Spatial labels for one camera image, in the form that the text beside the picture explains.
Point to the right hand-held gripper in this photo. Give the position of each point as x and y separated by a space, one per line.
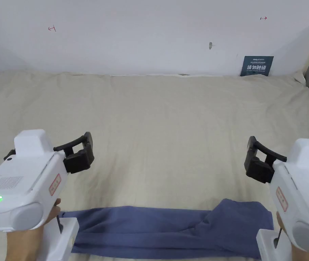
304 185

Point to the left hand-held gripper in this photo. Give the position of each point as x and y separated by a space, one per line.
21 174

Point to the person's left hand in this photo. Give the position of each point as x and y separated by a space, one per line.
23 244

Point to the person's right hand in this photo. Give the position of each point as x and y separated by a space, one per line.
307 257

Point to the bed with beige sheet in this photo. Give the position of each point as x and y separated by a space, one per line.
154 122

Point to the dark blue sign card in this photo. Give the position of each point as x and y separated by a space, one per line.
257 66

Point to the dark blue shirt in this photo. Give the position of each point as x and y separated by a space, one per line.
143 225

